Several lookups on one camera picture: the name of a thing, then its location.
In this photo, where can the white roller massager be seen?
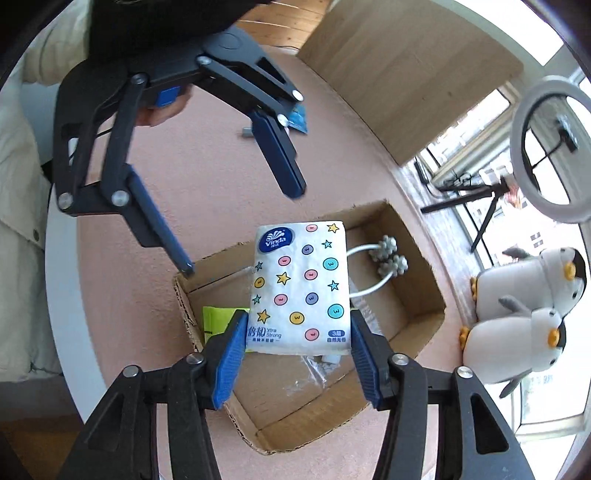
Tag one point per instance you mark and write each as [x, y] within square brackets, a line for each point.
[390, 256]

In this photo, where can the blue cartoon packet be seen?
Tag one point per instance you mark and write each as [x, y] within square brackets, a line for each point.
[298, 117]

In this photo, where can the large wooden board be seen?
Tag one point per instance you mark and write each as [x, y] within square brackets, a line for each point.
[406, 78]

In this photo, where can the star dotted tissue pack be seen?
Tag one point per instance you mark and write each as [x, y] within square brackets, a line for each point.
[300, 290]

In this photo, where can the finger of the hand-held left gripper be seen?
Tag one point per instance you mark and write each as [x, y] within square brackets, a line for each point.
[279, 157]
[157, 221]

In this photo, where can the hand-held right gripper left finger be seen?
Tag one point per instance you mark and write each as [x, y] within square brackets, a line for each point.
[228, 364]

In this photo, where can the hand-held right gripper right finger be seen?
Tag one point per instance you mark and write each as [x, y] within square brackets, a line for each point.
[364, 364]

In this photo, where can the person's left hand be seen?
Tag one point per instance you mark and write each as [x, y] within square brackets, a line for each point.
[161, 115]

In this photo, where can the large grey penguin plush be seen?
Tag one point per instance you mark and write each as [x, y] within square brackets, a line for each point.
[521, 286]

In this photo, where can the green tube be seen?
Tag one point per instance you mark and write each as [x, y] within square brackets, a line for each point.
[217, 321]

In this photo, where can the black power strip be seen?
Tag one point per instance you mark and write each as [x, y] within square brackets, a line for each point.
[422, 170]

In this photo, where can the cardboard box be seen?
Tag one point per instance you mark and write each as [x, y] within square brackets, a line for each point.
[277, 415]

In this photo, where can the black webcam on gooseneck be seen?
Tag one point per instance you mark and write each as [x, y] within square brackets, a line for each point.
[568, 131]

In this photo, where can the cream jacket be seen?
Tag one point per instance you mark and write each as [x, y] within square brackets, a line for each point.
[23, 230]

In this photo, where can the black tripod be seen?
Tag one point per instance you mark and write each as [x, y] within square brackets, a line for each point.
[461, 196]

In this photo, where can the small grey penguin plush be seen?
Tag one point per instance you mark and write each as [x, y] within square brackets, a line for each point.
[508, 346]

